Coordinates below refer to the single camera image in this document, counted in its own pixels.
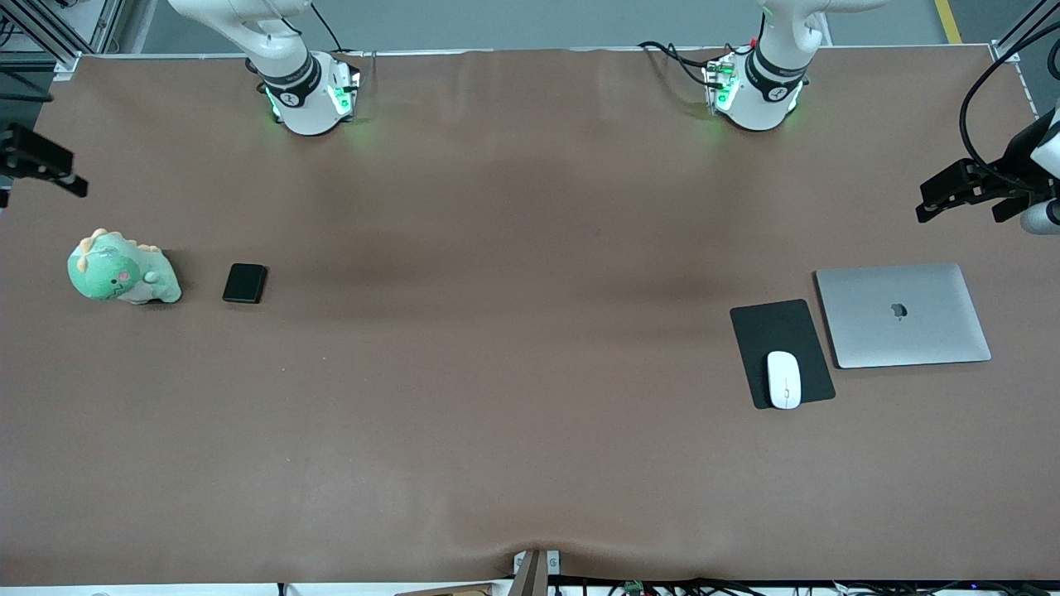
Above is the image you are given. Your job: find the black phone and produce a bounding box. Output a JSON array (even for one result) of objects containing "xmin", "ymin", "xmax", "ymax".
[{"xmin": 222, "ymin": 263, "xmax": 269, "ymax": 305}]

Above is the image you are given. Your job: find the white computer mouse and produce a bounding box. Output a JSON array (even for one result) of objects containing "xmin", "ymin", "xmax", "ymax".
[{"xmin": 766, "ymin": 351, "xmax": 803, "ymax": 411}]

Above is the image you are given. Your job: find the black mouse pad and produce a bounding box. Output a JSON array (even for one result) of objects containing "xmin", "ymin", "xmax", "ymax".
[{"xmin": 730, "ymin": 299, "xmax": 836, "ymax": 410}]

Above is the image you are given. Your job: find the green dinosaur plush toy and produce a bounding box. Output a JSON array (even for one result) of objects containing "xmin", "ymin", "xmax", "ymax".
[{"xmin": 67, "ymin": 228, "xmax": 182, "ymax": 305}]

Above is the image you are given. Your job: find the silver laptop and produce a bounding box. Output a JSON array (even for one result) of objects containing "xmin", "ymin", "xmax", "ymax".
[{"xmin": 814, "ymin": 263, "xmax": 993, "ymax": 370}]

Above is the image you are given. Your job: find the brown table cover mat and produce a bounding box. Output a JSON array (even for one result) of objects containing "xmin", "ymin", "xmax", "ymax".
[{"xmin": 0, "ymin": 46, "xmax": 1060, "ymax": 585}]

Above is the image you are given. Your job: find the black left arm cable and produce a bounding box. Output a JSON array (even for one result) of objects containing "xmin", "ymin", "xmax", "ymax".
[{"xmin": 959, "ymin": 21, "xmax": 1060, "ymax": 191}]

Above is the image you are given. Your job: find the aluminium frame profile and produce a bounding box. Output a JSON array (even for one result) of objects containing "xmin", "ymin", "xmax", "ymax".
[
  {"xmin": 990, "ymin": 0, "xmax": 1060, "ymax": 63},
  {"xmin": 0, "ymin": 0, "xmax": 125, "ymax": 71}
]

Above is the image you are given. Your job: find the thin black base cable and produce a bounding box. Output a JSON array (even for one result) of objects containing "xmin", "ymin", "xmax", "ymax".
[{"xmin": 311, "ymin": 0, "xmax": 347, "ymax": 52}]

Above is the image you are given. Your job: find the black base cable bundle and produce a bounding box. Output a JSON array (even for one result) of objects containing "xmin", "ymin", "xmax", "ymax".
[{"xmin": 638, "ymin": 40, "xmax": 715, "ymax": 88}]

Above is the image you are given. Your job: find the grey table clamp bracket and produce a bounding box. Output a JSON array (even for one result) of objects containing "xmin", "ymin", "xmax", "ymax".
[{"xmin": 511, "ymin": 548, "xmax": 562, "ymax": 596}]

